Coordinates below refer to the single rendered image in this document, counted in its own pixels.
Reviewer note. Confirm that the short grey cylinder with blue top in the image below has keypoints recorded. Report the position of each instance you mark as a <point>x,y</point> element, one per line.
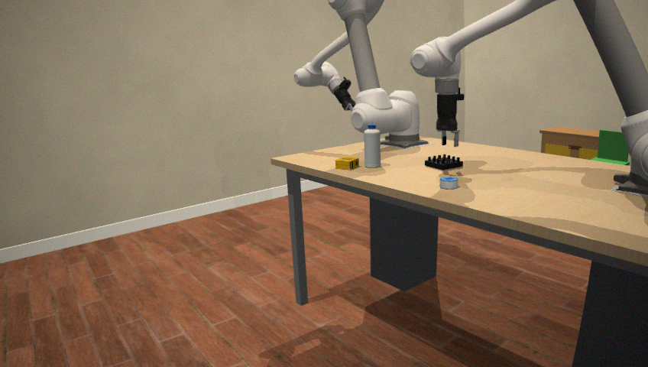
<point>448,183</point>

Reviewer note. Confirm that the grey bottle with blue cap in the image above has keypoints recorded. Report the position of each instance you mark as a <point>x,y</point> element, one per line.
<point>372,147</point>

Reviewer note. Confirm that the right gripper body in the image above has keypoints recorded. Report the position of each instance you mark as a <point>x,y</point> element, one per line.
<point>339,89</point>

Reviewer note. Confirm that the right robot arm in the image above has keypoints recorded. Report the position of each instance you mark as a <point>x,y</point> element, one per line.
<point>372,106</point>

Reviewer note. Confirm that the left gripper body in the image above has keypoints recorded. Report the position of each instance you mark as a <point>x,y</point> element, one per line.
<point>447,103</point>

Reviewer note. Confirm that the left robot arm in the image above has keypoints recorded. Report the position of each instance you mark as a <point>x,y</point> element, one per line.
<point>615,47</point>

